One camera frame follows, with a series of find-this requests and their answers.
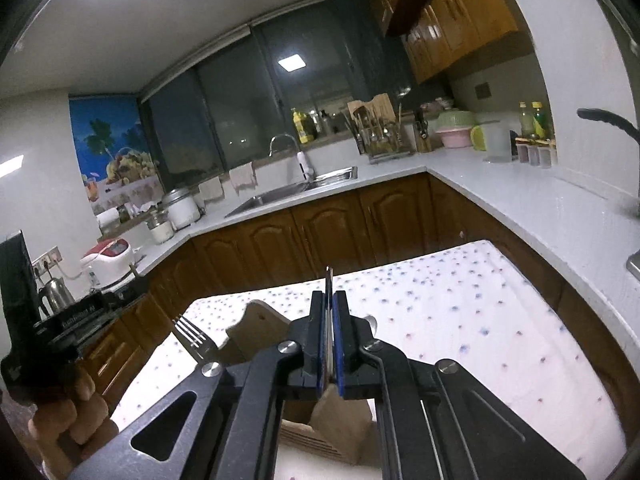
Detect beige dish cloth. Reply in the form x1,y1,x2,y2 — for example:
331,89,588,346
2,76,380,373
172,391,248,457
229,162,258,191
198,177,223,203

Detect tropical fruit wall poster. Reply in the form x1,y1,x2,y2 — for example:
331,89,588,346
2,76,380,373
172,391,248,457
70,97,163,216

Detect wall socket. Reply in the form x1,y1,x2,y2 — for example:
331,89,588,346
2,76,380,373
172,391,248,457
32,246,63,270

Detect wooden cabinets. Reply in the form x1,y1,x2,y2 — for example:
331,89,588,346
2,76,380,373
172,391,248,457
350,0,518,85
75,172,640,411

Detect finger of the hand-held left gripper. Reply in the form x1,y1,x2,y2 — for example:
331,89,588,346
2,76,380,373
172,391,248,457
97,277,151,318

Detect wooden utensil holder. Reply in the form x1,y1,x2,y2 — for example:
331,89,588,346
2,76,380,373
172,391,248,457
225,299,376,466

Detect dotted white tablecloth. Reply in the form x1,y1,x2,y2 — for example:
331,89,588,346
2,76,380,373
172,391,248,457
107,240,628,480

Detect person's left hand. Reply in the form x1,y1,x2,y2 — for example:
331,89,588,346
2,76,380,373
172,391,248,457
27,370,121,476

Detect white and red rice cooker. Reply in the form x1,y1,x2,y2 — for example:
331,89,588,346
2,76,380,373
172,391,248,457
80,239,138,283

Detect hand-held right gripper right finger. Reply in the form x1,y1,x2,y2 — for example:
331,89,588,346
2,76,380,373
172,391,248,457
331,290,588,480

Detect knife block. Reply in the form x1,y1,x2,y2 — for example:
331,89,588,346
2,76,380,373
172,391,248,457
414,112,433,153

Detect steel sink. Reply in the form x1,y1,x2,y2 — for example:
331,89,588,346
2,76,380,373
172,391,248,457
225,166,358,218

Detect metal utensil drying rack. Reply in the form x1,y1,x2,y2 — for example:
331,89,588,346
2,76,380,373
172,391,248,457
342,92,416,163

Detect yellow bottle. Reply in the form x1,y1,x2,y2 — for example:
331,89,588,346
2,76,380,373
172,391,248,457
292,108,310,145

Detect paper towel roll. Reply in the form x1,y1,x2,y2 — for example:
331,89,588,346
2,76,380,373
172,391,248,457
96,208,121,233

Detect black wok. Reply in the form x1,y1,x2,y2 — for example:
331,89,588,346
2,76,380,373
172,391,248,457
577,107,640,148

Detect metal fork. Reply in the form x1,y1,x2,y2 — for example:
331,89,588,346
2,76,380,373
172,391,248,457
172,314,221,363

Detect steel electric kettle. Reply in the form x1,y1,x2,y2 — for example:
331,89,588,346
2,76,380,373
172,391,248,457
39,277,76,316

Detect curved metal faucet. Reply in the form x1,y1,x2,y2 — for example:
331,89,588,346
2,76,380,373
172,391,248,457
269,134,297,158

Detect dark kitchen window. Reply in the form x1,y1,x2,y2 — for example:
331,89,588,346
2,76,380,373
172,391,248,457
140,0,426,186

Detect white lidded pot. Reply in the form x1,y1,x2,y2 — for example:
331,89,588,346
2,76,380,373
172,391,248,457
162,187,203,231

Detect wooden upper cabinets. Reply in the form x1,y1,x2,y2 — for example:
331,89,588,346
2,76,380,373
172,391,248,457
350,0,518,85

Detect wooden lower cabinets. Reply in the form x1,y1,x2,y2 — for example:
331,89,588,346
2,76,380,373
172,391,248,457
75,172,640,411

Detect glass jar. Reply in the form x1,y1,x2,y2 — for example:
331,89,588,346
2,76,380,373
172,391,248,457
147,210,175,245

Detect green and pink bowls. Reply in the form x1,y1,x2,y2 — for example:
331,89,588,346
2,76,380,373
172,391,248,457
434,110,476,148

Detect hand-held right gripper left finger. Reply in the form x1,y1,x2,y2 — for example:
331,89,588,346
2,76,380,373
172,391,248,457
65,290,331,480

